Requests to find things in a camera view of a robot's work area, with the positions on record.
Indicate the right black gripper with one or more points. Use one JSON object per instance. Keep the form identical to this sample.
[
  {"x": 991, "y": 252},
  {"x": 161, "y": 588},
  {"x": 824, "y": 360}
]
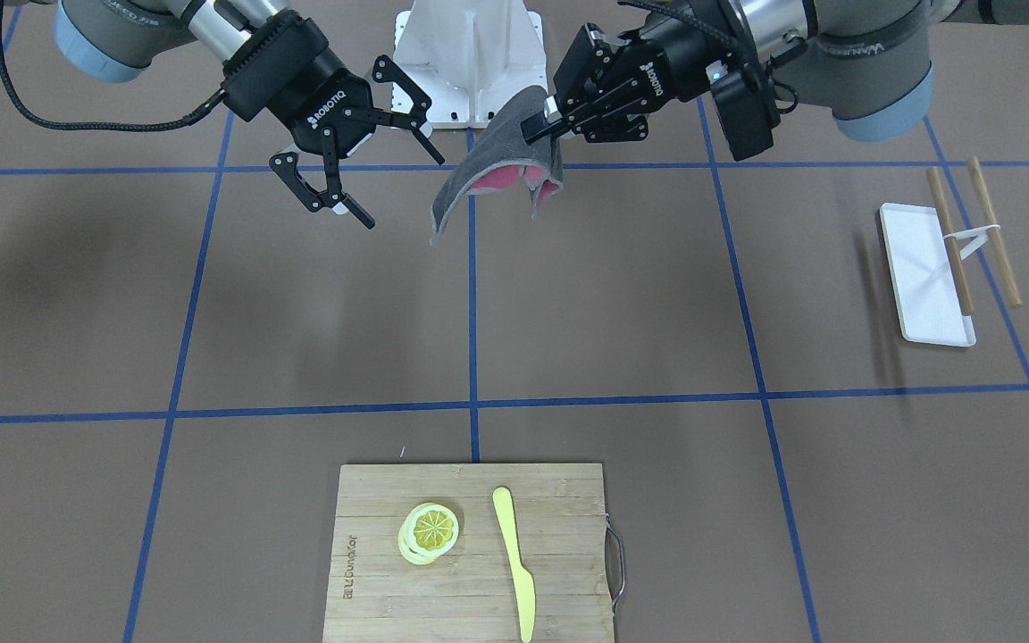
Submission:
[{"x": 322, "y": 109}]

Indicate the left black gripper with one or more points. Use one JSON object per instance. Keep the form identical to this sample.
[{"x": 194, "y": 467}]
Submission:
[{"x": 671, "y": 61}]

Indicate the grey pink towel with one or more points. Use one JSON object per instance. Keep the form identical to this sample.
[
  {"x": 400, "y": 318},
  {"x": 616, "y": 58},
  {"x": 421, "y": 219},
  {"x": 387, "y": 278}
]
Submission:
[{"x": 501, "y": 159}]

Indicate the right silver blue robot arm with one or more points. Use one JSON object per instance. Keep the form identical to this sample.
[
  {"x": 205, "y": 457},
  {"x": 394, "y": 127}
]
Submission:
[{"x": 116, "y": 40}]

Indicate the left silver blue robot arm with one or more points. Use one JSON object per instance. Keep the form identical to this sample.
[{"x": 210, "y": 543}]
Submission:
[{"x": 866, "y": 61}]

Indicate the wooden towel rack rod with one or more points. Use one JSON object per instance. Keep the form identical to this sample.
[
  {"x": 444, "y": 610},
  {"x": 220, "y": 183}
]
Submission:
[{"x": 939, "y": 191}]

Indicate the yellow lemon slice toy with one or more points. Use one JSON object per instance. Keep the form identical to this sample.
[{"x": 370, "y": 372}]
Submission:
[{"x": 428, "y": 532}]

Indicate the white rectangular tray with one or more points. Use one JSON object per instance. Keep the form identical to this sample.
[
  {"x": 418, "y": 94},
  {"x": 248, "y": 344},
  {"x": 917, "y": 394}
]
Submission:
[{"x": 928, "y": 305}]

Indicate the yellow plastic knife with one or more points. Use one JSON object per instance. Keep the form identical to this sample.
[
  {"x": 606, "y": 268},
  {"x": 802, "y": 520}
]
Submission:
[{"x": 525, "y": 592}]

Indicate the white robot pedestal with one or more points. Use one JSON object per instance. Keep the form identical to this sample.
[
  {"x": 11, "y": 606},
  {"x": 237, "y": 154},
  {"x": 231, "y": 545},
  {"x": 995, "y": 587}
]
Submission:
[{"x": 470, "y": 57}]

